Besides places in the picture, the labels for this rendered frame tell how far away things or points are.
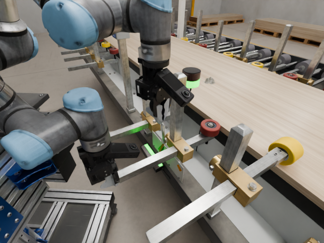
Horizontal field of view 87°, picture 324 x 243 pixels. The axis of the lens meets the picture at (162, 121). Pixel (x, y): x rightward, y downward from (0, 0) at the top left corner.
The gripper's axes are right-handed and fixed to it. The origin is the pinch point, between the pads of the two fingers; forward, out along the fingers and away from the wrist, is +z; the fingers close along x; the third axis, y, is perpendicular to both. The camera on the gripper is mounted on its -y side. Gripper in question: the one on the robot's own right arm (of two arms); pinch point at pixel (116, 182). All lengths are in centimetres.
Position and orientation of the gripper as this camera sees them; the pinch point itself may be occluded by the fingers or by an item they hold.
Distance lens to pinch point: 65.1
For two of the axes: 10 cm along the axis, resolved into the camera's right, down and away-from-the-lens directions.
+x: 5.1, 5.3, -6.7
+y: -8.6, 3.2, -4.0
